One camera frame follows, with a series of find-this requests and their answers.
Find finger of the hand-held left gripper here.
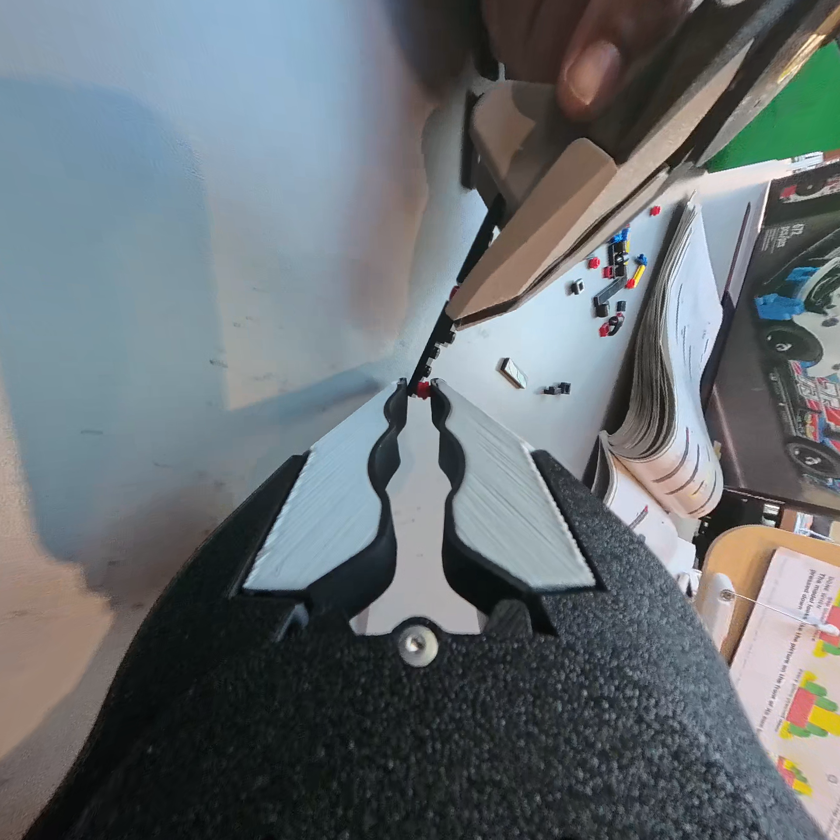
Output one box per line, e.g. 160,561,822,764
458,168,698,327
451,39,763,325

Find long black studded toy plate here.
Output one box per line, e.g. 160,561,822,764
408,193,508,398

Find green plastic bin with divider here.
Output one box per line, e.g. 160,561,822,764
709,39,840,173

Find black toy car kit box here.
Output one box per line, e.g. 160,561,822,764
702,157,840,513

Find person's left hand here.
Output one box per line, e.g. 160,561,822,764
482,0,697,122

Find cluster of small toy bricks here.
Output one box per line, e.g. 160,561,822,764
587,226,651,337

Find grey desk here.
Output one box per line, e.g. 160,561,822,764
0,0,775,840

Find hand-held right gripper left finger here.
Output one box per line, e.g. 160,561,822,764
241,379,409,608

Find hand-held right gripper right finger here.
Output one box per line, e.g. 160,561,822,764
430,379,597,618

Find white stand post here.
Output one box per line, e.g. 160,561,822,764
705,574,736,651

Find open instruction booklet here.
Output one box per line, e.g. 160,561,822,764
591,200,726,595

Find white printed paper sheet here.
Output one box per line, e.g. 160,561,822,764
728,548,840,834

